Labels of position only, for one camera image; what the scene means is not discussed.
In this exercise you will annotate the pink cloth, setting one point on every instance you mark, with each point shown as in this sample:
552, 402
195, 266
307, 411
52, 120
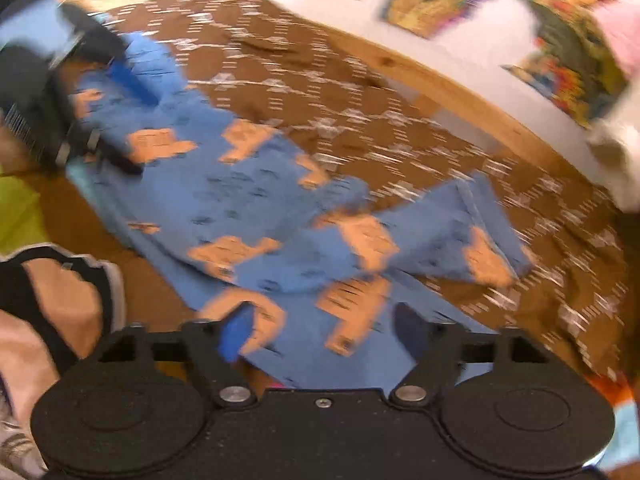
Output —
622, 30

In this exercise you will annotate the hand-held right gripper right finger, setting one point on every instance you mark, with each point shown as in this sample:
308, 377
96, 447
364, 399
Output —
407, 332

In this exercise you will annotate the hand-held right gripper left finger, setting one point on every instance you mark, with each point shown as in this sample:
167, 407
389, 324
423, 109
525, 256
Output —
237, 334

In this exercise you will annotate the brown printed blanket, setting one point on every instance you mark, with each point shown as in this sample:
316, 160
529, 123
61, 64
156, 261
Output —
350, 110

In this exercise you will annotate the large colourful wall poster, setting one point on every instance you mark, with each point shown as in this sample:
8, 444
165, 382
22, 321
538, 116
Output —
560, 35

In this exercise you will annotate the orange bed sheet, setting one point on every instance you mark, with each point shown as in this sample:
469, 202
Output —
617, 400

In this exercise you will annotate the green cloth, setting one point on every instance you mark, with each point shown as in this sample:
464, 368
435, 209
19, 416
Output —
17, 215

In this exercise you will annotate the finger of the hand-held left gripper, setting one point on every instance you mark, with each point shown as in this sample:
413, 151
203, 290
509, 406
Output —
131, 80
114, 156

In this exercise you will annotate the blue pants with orange patches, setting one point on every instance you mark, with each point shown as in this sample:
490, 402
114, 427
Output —
260, 200

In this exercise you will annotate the black and peach garment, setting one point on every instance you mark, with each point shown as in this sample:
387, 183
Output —
45, 300

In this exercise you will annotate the white cloth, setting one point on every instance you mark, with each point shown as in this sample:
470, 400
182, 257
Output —
617, 145

